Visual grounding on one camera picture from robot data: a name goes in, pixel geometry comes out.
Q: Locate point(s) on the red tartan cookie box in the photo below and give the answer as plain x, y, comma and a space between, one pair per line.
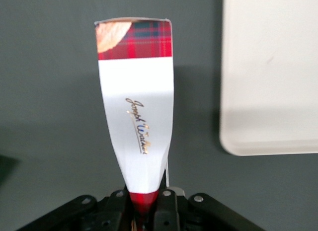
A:
134, 92

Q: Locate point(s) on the dark grey table mat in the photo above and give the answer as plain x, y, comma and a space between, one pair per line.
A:
49, 79

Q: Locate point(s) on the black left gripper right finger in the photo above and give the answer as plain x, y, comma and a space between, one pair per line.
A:
179, 216

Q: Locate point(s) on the beige plastic tray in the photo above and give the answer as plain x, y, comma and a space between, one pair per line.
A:
273, 79

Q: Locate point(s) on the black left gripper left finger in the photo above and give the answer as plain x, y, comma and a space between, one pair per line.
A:
99, 216

